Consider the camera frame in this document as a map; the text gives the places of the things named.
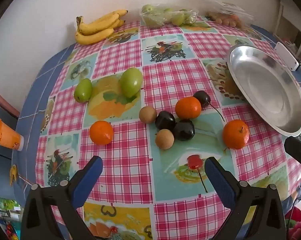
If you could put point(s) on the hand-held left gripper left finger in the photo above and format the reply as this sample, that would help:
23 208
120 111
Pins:
90 180

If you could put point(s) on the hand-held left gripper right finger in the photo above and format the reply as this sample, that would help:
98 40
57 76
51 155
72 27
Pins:
220 182

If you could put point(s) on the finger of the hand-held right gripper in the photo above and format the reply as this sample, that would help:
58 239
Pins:
296 147

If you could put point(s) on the orange tangerine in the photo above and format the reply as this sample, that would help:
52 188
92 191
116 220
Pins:
188 108
236 134
101 132

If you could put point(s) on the dark plum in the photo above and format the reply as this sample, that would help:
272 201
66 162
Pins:
165 120
183 129

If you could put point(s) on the silver metal plate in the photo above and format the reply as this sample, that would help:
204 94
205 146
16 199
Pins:
265 85

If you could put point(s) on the brown longan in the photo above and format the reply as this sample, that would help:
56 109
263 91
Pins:
164 139
147 114

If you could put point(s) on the dark cherry with stem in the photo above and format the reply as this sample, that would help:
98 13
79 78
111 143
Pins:
201 97

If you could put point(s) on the small green mango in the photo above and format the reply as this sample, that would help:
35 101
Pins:
83 90

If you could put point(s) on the large green mango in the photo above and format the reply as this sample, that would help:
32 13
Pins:
131 82

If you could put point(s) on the pink checkered printed tablecloth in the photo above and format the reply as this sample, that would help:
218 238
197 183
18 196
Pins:
128 160

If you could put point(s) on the white plastic power box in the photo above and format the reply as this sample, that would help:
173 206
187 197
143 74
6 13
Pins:
285 55

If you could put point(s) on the orange plastic cup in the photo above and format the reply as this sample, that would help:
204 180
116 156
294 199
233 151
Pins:
5 136

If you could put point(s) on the pink curved bar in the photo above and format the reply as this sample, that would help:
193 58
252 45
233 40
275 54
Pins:
3 101

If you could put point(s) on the white wooden shelf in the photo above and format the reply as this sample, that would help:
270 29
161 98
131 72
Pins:
280 17

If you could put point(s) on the yellow banana bunch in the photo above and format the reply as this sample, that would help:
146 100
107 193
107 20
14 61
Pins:
95 37

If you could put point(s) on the pile of packed longans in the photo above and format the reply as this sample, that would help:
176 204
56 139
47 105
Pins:
225 20

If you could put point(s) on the clear plastic longan container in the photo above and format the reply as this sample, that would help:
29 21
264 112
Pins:
228 7

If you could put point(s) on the pile of packed green jujubes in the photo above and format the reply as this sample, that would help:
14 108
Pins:
178 18

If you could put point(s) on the plastic bag of green fruit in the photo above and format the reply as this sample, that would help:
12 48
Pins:
160 21

